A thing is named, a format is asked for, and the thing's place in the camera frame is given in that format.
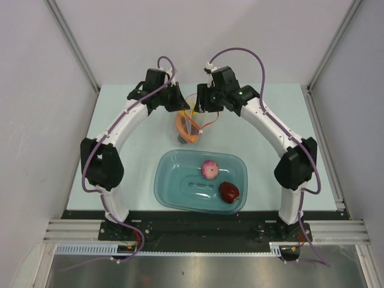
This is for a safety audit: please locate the aluminium front rail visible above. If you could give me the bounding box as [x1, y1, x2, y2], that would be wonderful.
[43, 220, 371, 245]

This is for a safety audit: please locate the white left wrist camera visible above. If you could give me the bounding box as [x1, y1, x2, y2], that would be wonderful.
[159, 67, 177, 79]

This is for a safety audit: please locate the white slotted cable duct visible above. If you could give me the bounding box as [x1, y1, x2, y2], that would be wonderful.
[55, 241, 284, 257]

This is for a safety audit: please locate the orange fake carrot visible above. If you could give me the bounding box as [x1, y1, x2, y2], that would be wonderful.
[175, 111, 201, 143]

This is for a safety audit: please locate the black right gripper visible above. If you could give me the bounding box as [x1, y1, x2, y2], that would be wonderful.
[194, 84, 226, 113]

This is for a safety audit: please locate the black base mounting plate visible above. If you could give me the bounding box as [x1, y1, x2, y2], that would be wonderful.
[61, 210, 350, 253]

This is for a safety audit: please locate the aluminium corner rail left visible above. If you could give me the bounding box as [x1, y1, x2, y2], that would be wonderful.
[44, 0, 101, 95]

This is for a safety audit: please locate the clear zip bag orange seal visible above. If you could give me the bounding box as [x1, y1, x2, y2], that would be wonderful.
[167, 93, 220, 146]

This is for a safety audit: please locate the purple fake onion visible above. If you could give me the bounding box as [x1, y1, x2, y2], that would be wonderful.
[201, 160, 220, 179]

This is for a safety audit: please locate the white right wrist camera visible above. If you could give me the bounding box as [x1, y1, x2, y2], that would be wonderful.
[203, 62, 218, 74]

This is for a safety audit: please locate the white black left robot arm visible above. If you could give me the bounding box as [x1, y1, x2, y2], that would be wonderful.
[80, 68, 189, 240]

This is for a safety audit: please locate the aluminium corner rail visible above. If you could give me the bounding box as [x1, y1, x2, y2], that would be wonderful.
[44, 0, 101, 95]
[307, 0, 365, 89]

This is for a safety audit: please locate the teal transparent plastic tub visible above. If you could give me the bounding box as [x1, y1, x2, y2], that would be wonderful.
[154, 149, 248, 215]

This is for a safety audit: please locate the aluminium corner rail right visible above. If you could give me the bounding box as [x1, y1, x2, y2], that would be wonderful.
[307, 0, 365, 89]

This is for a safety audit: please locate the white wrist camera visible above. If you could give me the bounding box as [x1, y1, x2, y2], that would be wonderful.
[203, 62, 218, 74]
[159, 67, 177, 79]

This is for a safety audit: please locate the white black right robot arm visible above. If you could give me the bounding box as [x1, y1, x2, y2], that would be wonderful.
[194, 64, 317, 241]

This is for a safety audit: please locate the dark purple fake fruit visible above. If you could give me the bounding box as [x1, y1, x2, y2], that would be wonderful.
[218, 182, 240, 204]

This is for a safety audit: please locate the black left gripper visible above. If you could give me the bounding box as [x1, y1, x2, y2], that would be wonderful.
[156, 82, 190, 112]

